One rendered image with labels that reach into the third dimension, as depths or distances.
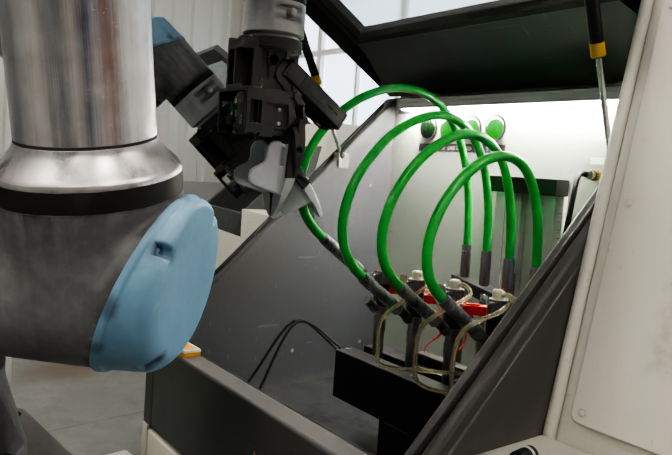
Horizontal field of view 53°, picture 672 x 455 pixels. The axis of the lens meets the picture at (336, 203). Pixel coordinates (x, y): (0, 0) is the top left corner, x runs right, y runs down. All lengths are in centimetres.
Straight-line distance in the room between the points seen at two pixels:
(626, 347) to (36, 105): 67
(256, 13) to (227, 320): 69
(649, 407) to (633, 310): 11
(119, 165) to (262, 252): 95
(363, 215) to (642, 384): 81
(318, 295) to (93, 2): 111
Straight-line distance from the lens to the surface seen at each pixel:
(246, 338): 137
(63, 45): 40
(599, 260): 89
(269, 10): 81
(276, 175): 82
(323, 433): 90
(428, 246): 84
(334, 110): 87
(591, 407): 87
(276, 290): 138
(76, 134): 41
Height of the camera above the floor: 128
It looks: 3 degrees down
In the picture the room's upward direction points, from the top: 4 degrees clockwise
